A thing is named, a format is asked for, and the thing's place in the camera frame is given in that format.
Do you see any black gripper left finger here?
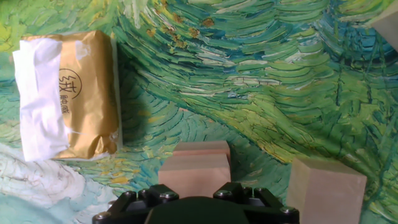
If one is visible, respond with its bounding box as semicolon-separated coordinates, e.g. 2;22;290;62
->
92;184;180;224

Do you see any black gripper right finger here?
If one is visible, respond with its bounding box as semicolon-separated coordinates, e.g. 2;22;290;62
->
213;182;300;224

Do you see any large wooden cube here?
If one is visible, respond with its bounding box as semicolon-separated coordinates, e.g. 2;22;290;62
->
172;140;233;166
285;156;368;224
369;6;398;53
157;153;232;199

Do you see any green blue painted cloth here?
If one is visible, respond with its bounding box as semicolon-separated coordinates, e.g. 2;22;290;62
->
0;0;398;224

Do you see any gold tissue pack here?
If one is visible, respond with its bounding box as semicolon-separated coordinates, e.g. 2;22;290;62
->
12;30;124;162

